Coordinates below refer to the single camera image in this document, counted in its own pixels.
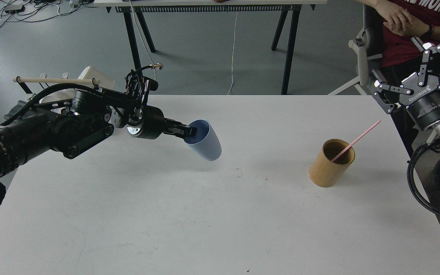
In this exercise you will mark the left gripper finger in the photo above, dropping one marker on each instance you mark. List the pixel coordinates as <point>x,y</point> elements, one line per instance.
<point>175,126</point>
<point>182,133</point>

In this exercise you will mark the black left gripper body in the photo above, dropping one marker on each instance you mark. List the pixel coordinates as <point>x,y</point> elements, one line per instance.
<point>152,125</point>

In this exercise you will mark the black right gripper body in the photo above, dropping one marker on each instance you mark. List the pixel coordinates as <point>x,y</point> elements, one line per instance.
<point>423,105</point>

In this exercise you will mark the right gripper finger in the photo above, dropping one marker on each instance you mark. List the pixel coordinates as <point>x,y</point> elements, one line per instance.
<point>386,95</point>
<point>430,62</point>

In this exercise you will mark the blue plastic cup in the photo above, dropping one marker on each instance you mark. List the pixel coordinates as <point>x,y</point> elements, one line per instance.
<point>204,142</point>

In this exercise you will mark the pink chopstick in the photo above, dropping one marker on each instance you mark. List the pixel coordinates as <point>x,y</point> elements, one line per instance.
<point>350,145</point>

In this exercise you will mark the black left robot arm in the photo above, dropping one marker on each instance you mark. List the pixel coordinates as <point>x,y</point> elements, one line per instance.
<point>72,116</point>

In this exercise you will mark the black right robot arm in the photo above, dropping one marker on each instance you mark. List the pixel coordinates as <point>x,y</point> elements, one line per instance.
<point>434,145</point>

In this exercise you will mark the bamboo wooden cup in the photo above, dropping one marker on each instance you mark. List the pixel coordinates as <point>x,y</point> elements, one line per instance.
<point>323,172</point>

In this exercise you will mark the person in red shirt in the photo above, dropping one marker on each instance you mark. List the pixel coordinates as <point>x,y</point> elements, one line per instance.
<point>402,20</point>

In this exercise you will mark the background table with black legs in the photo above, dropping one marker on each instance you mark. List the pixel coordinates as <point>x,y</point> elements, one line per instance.
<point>201,27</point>

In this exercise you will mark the wooden dowel rod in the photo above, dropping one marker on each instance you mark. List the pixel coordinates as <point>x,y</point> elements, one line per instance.
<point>55,80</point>

